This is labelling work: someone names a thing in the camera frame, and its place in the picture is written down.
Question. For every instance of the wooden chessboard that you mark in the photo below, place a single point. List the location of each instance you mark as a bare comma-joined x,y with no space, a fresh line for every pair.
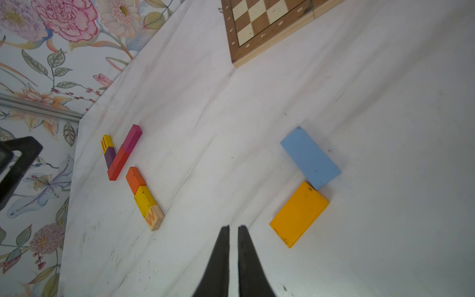
254,26

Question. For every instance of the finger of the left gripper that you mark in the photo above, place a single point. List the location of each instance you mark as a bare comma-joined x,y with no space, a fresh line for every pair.
30,149

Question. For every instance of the purple rectangular block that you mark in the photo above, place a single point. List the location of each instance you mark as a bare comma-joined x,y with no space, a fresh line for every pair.
110,155

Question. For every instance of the yellow striped block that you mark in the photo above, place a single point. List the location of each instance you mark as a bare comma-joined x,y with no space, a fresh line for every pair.
106,143

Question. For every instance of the orange rectangular block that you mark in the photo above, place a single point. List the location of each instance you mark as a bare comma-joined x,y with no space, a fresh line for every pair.
135,179

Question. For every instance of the yellow-orange rectangular block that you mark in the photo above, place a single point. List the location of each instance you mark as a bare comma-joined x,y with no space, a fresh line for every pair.
298,214

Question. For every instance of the magenta rectangular block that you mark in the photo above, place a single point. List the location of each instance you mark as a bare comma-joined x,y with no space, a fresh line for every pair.
132,138

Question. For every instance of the red rectangular block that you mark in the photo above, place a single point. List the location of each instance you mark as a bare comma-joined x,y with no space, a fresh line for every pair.
118,164

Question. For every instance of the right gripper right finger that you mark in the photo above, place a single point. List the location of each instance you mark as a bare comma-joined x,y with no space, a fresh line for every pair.
252,279

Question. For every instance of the light blue rectangular block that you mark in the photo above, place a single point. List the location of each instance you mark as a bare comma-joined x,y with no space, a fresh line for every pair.
315,164

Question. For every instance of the yellow rectangular block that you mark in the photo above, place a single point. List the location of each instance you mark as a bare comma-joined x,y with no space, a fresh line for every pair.
144,200

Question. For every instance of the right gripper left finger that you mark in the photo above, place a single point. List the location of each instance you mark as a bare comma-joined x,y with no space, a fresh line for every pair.
215,281

